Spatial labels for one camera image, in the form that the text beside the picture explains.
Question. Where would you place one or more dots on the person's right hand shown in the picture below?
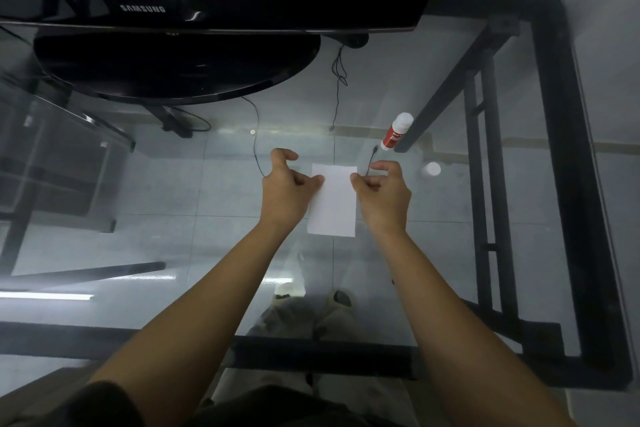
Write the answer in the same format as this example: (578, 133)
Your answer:
(385, 204)

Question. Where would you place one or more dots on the person's left hand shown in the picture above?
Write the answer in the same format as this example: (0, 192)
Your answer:
(282, 199)

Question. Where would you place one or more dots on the person's right thumb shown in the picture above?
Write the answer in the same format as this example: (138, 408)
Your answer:
(362, 183)

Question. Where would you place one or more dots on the person's left thumb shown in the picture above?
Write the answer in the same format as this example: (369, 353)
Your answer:
(310, 181)

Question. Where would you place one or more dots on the white paper sheet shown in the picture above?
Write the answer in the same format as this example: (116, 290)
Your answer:
(334, 206)

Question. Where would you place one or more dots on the person's left forearm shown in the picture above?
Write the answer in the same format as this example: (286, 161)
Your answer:
(200, 314)

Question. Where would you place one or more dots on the person's right forearm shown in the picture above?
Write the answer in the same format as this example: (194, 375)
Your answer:
(450, 321)

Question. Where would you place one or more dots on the red and white glue stick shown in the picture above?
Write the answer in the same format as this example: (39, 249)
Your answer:
(395, 134)

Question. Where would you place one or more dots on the white glue stick cap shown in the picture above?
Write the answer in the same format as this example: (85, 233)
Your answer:
(431, 169)

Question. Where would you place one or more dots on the person's left shoe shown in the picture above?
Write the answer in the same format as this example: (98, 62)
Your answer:
(289, 289)

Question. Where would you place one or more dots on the person's shoe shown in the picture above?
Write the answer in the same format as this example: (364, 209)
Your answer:
(341, 298)
(289, 289)

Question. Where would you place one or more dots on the person's right shoe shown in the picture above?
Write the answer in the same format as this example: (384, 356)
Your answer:
(341, 298)

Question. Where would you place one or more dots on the black power strip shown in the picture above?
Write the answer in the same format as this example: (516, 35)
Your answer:
(174, 124)

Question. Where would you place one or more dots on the black oval television stand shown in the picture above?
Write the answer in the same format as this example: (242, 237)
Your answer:
(175, 64)

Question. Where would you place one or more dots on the light grey trousers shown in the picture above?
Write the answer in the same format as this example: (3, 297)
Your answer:
(350, 391)

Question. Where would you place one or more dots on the dark shirt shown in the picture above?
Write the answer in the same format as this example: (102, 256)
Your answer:
(280, 411)

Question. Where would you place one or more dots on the glass shelf unit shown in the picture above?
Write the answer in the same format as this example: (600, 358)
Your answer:
(55, 156)

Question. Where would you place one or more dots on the black metal table frame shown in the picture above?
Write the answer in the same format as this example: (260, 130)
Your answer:
(575, 191)

